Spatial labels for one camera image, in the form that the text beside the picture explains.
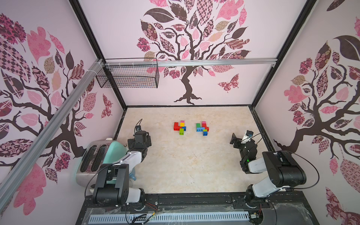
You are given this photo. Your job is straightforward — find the tall red lego brick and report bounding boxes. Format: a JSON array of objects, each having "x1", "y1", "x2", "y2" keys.
[{"x1": 202, "y1": 124, "x2": 210, "y2": 131}]

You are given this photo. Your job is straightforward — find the long blue lego brick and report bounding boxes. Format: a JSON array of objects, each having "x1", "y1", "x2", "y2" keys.
[{"x1": 196, "y1": 127, "x2": 205, "y2": 132}]

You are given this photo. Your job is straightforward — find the long red lego brick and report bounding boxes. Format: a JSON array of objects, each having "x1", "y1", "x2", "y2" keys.
[{"x1": 173, "y1": 122, "x2": 181, "y2": 131}]

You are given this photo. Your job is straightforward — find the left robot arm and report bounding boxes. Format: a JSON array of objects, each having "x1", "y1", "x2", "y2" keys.
[{"x1": 92, "y1": 130, "x2": 152, "y2": 206}]

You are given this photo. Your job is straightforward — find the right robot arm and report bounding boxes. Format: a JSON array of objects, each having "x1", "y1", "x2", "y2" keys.
[{"x1": 230, "y1": 130, "x2": 307, "y2": 207}]

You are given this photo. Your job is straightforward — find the blue mug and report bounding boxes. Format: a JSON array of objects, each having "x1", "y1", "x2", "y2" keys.
[{"x1": 129, "y1": 169, "x2": 137, "y2": 181}]

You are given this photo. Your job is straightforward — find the mint green toaster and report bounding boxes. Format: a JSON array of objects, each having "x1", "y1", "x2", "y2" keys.
[{"x1": 75, "y1": 138, "x2": 128, "y2": 195}]

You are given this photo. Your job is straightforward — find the black wire basket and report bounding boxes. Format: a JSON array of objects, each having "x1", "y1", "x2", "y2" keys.
[{"x1": 96, "y1": 57, "x2": 160, "y2": 89}]

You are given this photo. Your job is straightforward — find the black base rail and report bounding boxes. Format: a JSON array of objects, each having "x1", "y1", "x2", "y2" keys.
[{"x1": 76, "y1": 191, "x2": 319, "y2": 225}]

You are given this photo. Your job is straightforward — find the white slotted cable duct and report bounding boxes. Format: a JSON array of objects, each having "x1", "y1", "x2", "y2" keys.
[{"x1": 88, "y1": 211, "x2": 250, "y2": 225}]

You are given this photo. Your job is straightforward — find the aluminium frame bar back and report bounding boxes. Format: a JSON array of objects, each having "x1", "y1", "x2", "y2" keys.
[{"x1": 105, "y1": 58, "x2": 277, "y2": 67}]

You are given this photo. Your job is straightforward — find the aluminium frame bar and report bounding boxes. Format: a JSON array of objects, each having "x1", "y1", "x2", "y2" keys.
[
  {"x1": 1, "y1": 59, "x2": 104, "y2": 210},
  {"x1": 105, "y1": 58, "x2": 277, "y2": 67}
]

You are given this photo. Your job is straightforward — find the aluminium frame bar left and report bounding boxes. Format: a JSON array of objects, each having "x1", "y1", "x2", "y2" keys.
[{"x1": 1, "y1": 59, "x2": 104, "y2": 210}]

